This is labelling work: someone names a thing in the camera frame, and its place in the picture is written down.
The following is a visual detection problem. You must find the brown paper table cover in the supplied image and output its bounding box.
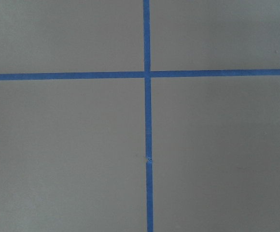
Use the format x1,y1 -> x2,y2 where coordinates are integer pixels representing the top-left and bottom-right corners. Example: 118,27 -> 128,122
0,0 -> 280,232

